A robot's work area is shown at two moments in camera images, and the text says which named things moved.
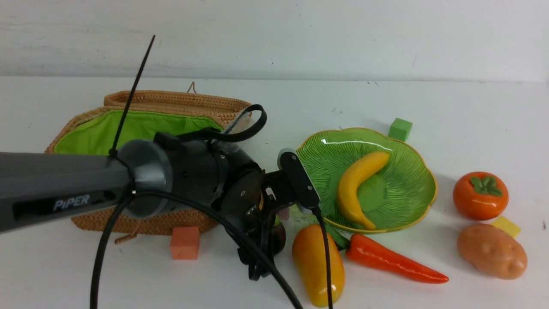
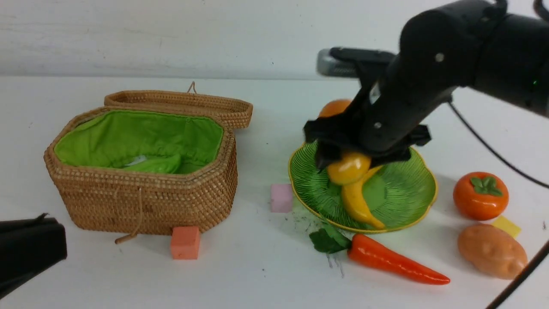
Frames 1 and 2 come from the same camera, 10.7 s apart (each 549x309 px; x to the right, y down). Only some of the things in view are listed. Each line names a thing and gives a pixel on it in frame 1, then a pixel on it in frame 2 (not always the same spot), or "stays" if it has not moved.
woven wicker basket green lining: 148,114 stays
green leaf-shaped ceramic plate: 396,195 stays
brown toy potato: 488,248 stays
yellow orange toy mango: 310,264 to 349,168
